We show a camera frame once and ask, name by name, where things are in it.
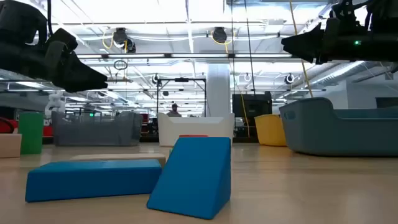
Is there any blue wedge block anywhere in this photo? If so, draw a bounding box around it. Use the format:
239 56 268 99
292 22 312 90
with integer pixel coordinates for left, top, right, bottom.
146 136 233 220

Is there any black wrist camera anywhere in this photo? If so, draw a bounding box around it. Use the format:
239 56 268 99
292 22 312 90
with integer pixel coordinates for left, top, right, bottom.
45 27 78 53
328 0 368 35

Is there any yellow cable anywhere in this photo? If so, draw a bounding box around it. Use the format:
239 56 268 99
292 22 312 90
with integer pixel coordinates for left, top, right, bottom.
240 93 251 138
289 0 314 99

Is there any white building column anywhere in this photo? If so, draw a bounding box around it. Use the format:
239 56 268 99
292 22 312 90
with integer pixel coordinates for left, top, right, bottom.
206 63 232 118

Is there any white plastic bin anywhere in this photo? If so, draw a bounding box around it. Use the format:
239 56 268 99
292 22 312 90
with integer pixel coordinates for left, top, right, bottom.
157 112 236 147

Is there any black background frame rig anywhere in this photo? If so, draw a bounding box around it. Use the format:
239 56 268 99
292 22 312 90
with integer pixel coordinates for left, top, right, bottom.
155 77 207 118

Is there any black monitor screen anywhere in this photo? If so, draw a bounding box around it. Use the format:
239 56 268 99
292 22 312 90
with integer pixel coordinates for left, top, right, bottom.
231 91 273 118

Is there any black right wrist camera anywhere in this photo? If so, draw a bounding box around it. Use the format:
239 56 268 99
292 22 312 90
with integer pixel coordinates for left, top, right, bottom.
328 0 368 35

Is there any person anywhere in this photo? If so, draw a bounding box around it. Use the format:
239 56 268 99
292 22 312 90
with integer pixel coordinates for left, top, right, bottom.
166 103 183 118

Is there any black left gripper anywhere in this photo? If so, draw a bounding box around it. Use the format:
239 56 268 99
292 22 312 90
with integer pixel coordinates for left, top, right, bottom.
18 39 109 93

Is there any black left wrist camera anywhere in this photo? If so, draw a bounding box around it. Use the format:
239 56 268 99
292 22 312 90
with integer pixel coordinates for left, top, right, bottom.
45 27 78 53

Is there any yellow plastic bin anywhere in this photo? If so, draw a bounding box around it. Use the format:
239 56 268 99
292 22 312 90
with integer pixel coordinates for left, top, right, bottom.
254 114 287 147

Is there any long blue rectangular block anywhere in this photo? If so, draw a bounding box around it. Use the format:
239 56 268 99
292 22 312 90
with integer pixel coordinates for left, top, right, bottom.
24 159 163 203

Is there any black hanging cable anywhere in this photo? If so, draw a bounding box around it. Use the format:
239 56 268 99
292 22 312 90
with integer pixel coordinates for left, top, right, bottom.
244 0 256 94

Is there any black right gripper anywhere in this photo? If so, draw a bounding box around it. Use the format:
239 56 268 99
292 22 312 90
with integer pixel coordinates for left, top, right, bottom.
281 17 352 65

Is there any long natural wood plank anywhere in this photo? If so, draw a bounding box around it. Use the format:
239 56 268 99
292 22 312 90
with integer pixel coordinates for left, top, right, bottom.
70 152 167 169

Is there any natural wood block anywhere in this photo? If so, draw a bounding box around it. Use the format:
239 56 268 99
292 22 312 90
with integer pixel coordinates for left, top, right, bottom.
0 133 22 159

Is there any grey plastic bin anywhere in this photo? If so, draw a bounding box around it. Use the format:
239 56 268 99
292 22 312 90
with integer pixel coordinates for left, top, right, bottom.
51 111 143 147

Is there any green cylinder block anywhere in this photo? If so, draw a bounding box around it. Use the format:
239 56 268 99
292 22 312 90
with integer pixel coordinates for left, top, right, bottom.
17 111 44 156

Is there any long ceiling light strip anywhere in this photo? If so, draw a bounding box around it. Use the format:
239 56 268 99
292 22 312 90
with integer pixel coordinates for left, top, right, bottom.
76 53 293 60

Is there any teal plastic bin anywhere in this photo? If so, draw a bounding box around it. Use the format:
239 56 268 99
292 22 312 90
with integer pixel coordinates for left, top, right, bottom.
279 97 398 157

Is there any silver ventilation duct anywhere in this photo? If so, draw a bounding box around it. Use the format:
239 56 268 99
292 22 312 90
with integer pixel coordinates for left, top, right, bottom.
310 60 398 90

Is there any ceiling cable reel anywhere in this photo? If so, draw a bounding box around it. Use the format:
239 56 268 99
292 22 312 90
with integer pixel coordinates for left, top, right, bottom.
111 27 137 54
211 26 228 44

